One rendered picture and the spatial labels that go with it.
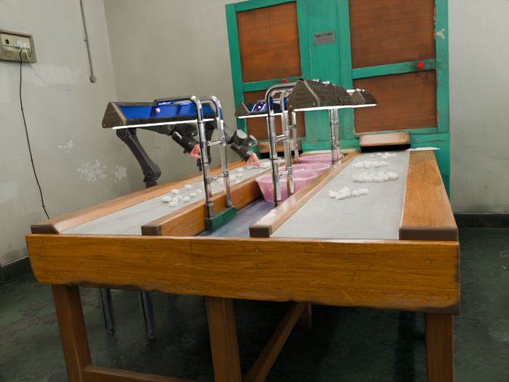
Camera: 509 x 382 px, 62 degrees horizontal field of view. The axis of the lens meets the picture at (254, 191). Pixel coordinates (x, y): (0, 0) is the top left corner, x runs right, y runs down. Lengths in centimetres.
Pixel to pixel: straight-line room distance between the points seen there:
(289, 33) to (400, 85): 77
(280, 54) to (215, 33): 135
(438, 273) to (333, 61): 202
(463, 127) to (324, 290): 283
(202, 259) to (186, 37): 336
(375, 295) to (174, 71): 360
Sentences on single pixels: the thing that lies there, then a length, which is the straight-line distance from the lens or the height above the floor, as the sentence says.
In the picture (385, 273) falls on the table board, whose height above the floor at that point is 67.
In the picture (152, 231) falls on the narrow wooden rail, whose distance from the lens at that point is 120.
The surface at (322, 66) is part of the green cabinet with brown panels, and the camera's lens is 283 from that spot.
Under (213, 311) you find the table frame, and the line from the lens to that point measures 123.
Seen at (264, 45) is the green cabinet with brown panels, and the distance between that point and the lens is 295.
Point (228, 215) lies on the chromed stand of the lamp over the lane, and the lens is 152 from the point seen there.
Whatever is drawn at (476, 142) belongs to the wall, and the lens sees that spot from 372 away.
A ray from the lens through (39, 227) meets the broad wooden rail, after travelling 147.
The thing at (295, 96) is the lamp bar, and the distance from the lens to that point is 104.
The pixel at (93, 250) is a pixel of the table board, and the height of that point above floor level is 70.
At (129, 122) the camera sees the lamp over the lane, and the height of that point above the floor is 105.
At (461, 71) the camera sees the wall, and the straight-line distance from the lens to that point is 370.
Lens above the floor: 103
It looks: 10 degrees down
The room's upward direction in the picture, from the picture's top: 5 degrees counter-clockwise
